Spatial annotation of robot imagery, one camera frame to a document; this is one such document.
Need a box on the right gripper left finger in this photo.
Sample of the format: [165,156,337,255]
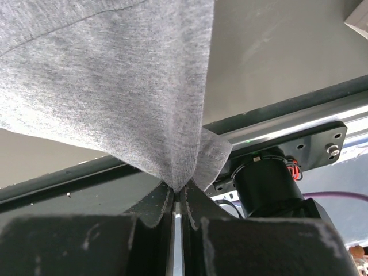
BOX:
[1,183,174,275]

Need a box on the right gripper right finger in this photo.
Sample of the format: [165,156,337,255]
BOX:
[179,182,358,275]

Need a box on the grey t shirt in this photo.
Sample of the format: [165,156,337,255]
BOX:
[1,1,232,191]

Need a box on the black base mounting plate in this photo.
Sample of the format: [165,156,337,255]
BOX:
[206,121,347,196]

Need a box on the red patterned book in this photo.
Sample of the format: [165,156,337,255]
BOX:
[344,0,368,39]

